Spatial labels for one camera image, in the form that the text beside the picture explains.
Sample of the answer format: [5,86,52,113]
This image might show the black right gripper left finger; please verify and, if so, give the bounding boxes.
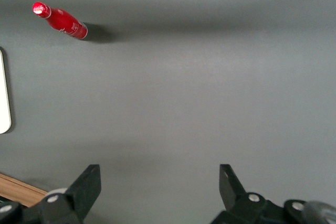
[39,164,102,224]

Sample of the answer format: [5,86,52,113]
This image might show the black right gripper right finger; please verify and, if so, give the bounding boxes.
[209,164,267,224]

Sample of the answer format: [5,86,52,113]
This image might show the beige rectangular tray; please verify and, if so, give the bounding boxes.
[0,47,12,135]

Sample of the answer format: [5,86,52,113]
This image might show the wooden drawer cabinet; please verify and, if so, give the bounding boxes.
[0,172,48,208]

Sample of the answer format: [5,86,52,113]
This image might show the red drink bottle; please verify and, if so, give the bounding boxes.
[31,1,89,41]

